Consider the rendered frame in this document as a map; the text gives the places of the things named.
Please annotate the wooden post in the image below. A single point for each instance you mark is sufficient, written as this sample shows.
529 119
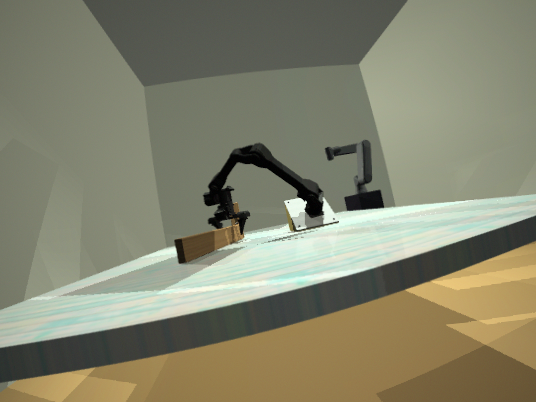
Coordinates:
236 209

